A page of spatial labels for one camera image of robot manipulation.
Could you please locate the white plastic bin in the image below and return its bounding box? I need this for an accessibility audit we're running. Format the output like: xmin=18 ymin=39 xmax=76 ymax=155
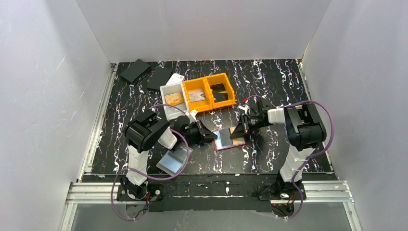
xmin=160 ymin=82 xmax=190 ymax=120

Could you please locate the orange bin middle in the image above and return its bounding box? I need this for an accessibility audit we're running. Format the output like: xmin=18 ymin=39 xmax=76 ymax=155
xmin=182 ymin=77 xmax=213 ymax=112

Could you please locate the black flat box left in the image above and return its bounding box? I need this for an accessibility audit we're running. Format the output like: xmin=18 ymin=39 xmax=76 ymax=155
xmin=119 ymin=59 xmax=151 ymax=83

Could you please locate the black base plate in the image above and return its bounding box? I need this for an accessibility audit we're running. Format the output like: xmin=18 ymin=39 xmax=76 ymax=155
xmin=113 ymin=174 xmax=306 ymax=214

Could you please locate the black vip credit card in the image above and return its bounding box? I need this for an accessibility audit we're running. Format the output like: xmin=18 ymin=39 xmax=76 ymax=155
xmin=219 ymin=128 xmax=234 ymax=147

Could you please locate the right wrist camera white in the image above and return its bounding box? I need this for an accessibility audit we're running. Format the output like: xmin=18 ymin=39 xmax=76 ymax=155
xmin=238 ymin=98 xmax=250 ymax=115

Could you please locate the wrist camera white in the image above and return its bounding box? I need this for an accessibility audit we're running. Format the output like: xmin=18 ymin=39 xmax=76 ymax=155
xmin=185 ymin=109 xmax=198 ymax=123
xmin=238 ymin=98 xmax=250 ymax=115

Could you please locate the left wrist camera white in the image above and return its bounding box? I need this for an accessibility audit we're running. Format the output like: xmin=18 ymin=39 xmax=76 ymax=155
xmin=185 ymin=109 xmax=198 ymax=123

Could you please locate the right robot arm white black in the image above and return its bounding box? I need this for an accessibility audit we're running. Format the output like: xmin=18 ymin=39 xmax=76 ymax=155
xmin=230 ymin=99 xmax=327 ymax=183

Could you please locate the black card in bin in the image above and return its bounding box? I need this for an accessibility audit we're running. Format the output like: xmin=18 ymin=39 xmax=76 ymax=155
xmin=210 ymin=83 xmax=226 ymax=92

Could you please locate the grey credit card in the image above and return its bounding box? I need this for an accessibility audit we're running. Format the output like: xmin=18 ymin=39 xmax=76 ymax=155
xmin=213 ymin=92 xmax=229 ymax=103

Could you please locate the id card in bin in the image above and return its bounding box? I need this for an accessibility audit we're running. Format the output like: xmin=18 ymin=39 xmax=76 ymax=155
xmin=188 ymin=89 xmax=206 ymax=103

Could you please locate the black flat box right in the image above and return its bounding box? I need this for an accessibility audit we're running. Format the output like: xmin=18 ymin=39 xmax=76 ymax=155
xmin=147 ymin=67 xmax=173 ymax=92

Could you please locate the orange bin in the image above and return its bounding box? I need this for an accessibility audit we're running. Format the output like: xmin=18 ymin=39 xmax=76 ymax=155
xmin=204 ymin=73 xmax=236 ymax=109
xmin=182 ymin=77 xmax=213 ymax=112

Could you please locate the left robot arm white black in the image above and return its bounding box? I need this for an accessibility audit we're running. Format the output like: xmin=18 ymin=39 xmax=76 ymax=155
xmin=120 ymin=111 xmax=217 ymax=198

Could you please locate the black flat box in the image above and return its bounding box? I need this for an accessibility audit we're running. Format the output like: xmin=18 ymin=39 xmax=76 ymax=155
xmin=147 ymin=67 xmax=173 ymax=92
xmin=119 ymin=59 xmax=151 ymax=83

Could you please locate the grey card holder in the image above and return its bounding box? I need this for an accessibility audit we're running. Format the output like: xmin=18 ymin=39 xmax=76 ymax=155
xmin=156 ymin=145 xmax=188 ymax=176

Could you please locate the gold credit card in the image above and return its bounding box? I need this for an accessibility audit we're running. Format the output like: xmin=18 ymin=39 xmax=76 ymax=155
xmin=165 ymin=92 xmax=184 ymax=106

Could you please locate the white small box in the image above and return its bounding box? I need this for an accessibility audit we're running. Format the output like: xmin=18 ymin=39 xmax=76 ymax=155
xmin=166 ymin=73 xmax=185 ymax=85

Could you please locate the orange bin right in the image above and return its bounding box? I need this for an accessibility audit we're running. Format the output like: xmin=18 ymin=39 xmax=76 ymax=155
xmin=204 ymin=73 xmax=236 ymax=109

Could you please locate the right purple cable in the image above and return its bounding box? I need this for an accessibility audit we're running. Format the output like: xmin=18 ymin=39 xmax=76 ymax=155
xmin=245 ymin=95 xmax=335 ymax=219

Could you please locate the red leather card holder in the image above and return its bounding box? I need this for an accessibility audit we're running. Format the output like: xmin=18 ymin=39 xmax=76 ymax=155
xmin=213 ymin=127 xmax=247 ymax=152

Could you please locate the aluminium rail frame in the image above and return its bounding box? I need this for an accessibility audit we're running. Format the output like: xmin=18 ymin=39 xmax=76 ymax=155
xmin=63 ymin=63 xmax=361 ymax=231

